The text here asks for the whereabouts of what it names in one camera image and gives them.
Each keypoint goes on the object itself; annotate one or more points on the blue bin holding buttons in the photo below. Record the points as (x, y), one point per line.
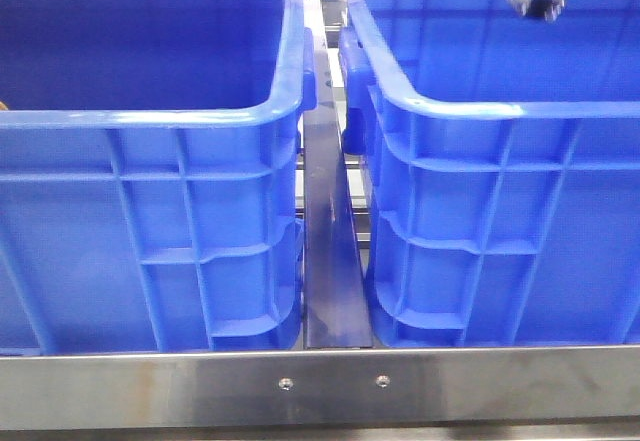
(148, 171)

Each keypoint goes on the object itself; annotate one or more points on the blue empty target bin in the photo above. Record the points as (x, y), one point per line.
(502, 163)

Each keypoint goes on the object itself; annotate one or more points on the metal rack frame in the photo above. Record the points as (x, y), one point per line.
(337, 383)

